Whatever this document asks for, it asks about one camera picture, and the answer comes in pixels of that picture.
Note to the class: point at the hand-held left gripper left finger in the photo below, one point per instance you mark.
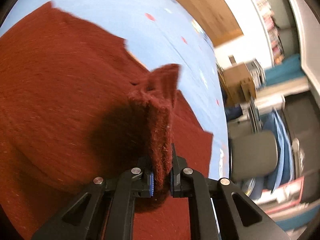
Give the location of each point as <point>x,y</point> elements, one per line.
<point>151,183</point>

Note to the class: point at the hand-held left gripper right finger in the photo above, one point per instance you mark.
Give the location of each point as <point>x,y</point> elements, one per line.
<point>177,177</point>

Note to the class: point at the dark red knitted garment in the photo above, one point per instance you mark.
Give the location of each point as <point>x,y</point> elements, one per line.
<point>62,100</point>

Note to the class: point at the grey padded chair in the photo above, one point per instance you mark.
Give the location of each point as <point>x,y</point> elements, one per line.
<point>252,155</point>

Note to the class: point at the dark blue backpack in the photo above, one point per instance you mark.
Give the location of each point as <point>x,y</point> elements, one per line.
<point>233,112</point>

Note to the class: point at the blue quilt pile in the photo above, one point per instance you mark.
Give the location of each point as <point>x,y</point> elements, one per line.
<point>277,140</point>

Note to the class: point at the red framed mirror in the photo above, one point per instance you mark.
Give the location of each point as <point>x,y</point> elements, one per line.
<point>287,192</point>

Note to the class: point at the wooden drawer cabinet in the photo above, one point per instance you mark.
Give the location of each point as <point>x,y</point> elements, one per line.
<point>237,82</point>

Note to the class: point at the white round lamp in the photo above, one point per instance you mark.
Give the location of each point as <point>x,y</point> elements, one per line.
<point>295,145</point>

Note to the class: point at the wooden headboard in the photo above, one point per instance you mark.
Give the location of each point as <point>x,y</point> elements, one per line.
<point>200,7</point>

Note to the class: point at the blue dinosaur print bed sheet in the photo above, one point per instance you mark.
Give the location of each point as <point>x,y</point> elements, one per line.
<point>140,10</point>

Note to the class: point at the row of books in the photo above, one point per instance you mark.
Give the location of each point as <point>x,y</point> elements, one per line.
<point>268,15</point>

